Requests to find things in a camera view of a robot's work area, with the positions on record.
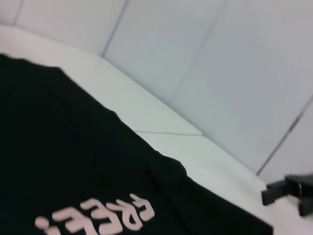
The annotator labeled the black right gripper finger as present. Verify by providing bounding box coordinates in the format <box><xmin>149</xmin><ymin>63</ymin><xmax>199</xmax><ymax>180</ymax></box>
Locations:
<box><xmin>261</xmin><ymin>180</ymin><xmax>289</xmax><ymax>206</ymax></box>

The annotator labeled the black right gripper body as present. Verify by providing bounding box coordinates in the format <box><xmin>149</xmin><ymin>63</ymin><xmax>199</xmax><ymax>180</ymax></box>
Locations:
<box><xmin>285</xmin><ymin>173</ymin><xmax>313</xmax><ymax>216</ymax></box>

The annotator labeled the black shirt with FREE print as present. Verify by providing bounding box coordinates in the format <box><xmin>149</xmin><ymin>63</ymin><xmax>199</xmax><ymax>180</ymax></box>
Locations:
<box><xmin>0</xmin><ymin>53</ymin><xmax>273</xmax><ymax>235</ymax></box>

